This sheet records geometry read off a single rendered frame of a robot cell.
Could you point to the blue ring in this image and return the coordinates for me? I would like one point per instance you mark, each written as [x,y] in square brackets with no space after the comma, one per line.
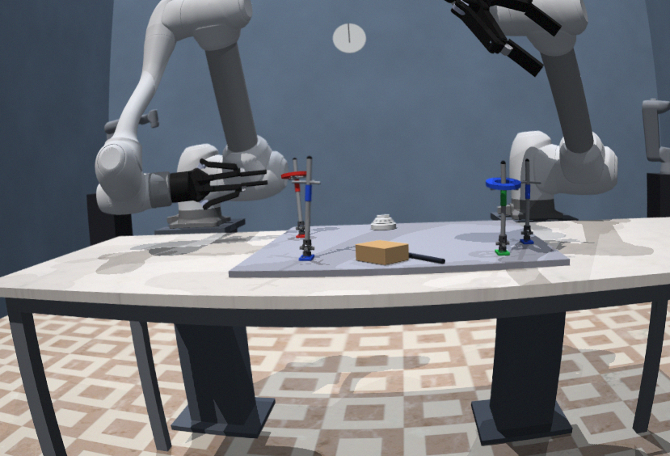
[511,184]

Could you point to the tan box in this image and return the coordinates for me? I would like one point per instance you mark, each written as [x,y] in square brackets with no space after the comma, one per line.
[382,252]

